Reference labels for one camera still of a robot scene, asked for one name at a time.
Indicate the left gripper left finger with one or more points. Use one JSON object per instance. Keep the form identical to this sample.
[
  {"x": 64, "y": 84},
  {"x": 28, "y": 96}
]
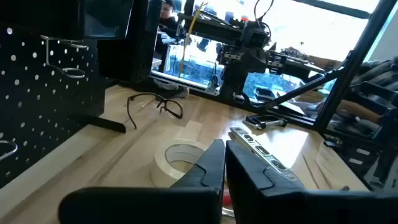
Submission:
[{"x": 140, "y": 205}]

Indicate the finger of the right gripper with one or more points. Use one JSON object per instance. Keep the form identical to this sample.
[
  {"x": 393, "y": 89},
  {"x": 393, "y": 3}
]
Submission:
[
  {"x": 277, "y": 63},
  {"x": 231, "y": 54}
]

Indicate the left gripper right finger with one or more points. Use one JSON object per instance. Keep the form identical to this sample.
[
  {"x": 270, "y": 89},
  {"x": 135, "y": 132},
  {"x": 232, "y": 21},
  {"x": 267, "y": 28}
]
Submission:
[{"x": 280, "y": 205}]

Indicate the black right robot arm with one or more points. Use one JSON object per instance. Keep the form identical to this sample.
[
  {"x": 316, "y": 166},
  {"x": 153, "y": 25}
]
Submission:
[{"x": 211, "y": 29}]

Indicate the white masking tape roll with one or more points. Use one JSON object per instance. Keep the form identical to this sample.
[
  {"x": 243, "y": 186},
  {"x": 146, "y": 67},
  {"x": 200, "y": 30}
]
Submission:
[{"x": 160, "y": 161}]

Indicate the black C-clamp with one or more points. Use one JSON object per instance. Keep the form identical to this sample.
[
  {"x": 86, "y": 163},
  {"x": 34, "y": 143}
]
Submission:
[{"x": 252, "y": 119}]

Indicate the person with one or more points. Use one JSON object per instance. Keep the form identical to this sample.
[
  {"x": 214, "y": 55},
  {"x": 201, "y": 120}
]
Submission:
[{"x": 169, "y": 25}]

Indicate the clear safety glasses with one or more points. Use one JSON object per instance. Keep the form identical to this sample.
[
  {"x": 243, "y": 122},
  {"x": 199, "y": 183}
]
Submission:
[{"x": 162, "y": 102}]

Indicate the black metal pegboard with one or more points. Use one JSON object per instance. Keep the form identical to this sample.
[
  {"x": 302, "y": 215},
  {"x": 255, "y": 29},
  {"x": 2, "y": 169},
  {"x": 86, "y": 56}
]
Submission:
[{"x": 81, "y": 93}]

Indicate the silver pegboard hook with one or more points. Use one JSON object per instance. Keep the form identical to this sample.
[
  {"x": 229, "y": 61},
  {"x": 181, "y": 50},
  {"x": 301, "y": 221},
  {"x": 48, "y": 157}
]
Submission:
[
  {"x": 14, "y": 148},
  {"x": 47, "y": 51}
]

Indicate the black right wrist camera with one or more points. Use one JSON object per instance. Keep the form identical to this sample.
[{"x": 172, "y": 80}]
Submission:
[{"x": 255, "y": 35}]

